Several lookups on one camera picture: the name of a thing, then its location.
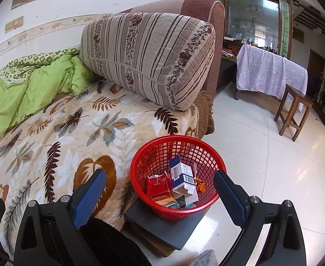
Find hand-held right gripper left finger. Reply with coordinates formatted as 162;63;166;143
14;168;108;266

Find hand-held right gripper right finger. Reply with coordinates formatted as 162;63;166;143
214;170;307;266

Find orange foil bag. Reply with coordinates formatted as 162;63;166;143
195;178;206;194

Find teal tissue packet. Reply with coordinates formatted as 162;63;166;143
170;197;197;210

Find blue and white box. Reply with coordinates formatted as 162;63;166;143
170;155;200;206

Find red cigarette box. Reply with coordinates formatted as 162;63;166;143
146;174;171;198

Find red plastic mesh basket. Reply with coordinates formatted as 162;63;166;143
130;135;227;222

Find person's black pants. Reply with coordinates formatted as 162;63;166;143
79;217;152;266

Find dark grey board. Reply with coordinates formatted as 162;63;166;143
124;199;208;251

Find grey cloth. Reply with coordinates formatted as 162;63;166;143
190;249;219;266

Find leaf printed blanket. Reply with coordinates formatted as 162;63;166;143
0;79;199;255

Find brown cardboard sheet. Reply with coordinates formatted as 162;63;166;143
131;224;174;258

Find brown knitted throw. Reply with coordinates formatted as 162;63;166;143
192;91;215;137

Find brown wooden stool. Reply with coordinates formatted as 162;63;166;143
274;84;314;142

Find green quilt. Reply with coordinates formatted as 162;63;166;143
0;46;96;139

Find low dark table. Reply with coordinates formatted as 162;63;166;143
216;47;238;89

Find table with lilac floral cloth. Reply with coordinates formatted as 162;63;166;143
234;44;309;102

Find striped pillow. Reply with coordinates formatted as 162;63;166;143
79;12;216;112

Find brown wooden door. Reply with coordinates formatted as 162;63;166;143
307;49;325;90

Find glass partition with wooden frame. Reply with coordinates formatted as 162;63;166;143
211;0;293;60

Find tan wall switch plate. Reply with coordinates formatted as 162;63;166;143
4;16;24;33

